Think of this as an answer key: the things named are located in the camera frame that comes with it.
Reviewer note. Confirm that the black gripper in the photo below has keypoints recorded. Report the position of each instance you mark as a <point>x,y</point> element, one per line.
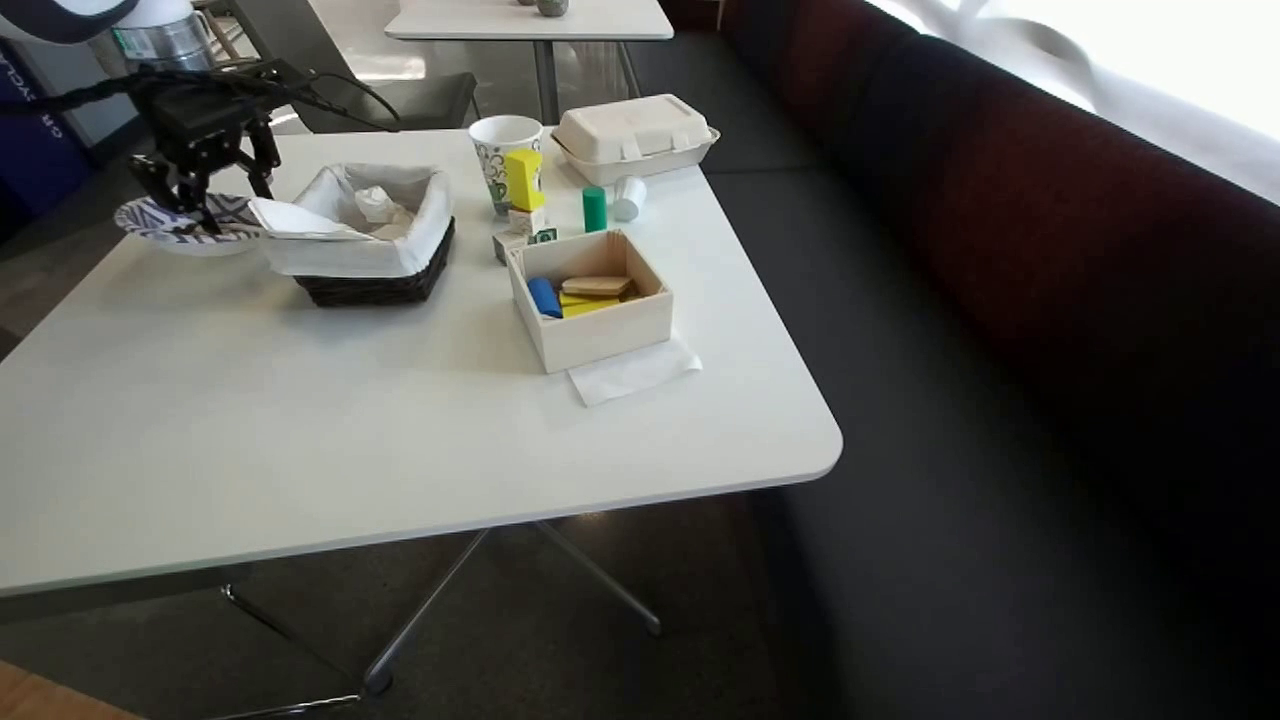
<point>203,114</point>

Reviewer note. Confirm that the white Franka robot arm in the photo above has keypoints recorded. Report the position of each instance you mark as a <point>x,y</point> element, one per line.
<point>160,44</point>

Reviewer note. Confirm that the printed paper cup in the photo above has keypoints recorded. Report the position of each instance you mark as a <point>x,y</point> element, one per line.
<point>491,147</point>

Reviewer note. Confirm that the small white pod cup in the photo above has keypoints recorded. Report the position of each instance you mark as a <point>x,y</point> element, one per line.
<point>629,196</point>

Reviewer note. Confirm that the crumpled white paper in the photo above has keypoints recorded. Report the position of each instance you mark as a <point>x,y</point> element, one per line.
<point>374,204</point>

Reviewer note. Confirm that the blue cabinet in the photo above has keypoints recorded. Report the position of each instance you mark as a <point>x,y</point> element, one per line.
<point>43,163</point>

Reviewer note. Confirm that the white table slab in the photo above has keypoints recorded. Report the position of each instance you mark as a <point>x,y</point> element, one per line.
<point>380,64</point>

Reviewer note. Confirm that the black basket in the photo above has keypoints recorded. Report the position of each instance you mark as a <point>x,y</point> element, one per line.
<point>386,287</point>

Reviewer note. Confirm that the blue toy block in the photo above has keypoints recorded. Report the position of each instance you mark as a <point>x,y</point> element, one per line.
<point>547,297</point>

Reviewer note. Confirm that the small green grey object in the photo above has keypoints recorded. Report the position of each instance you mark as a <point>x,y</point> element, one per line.
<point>554,4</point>

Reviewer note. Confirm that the green toy cylinder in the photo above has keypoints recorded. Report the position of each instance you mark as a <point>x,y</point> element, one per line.
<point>594,209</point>

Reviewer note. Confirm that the flat yellow toy block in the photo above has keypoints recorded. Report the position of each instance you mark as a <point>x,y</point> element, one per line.
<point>584,304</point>

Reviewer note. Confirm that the plain wooden toy block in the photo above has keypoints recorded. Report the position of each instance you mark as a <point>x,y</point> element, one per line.
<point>594,287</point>

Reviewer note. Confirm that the white wooden box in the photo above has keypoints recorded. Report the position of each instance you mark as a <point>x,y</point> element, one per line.
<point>600,332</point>

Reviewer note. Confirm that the white foam clamshell container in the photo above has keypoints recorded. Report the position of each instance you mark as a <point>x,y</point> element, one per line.
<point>633,134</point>

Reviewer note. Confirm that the white paper napkin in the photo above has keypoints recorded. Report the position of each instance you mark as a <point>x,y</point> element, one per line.
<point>626,380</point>

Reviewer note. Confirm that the metal folding table legs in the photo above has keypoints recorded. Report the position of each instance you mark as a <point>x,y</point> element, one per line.
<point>421,612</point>

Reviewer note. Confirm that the dark red bench sofa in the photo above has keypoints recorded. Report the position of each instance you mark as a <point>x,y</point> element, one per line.
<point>1067,332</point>

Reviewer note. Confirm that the metal chair frame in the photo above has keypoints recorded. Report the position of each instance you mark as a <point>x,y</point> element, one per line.
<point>245,43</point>

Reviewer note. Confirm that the white pedestal table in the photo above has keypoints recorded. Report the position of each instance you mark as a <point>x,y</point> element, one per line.
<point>535,19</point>

